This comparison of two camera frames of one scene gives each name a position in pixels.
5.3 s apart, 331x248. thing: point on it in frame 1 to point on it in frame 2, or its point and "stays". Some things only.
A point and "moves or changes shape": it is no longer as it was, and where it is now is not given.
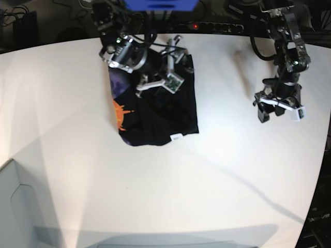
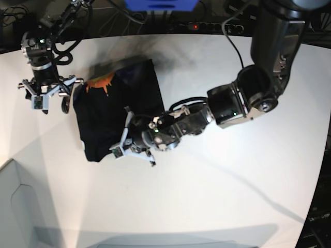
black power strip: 207,27 stays
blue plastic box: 162,5 stays
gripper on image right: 286,94 to 135,141
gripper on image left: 175,56 to 45,82
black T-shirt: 160,115 moves or changes shape
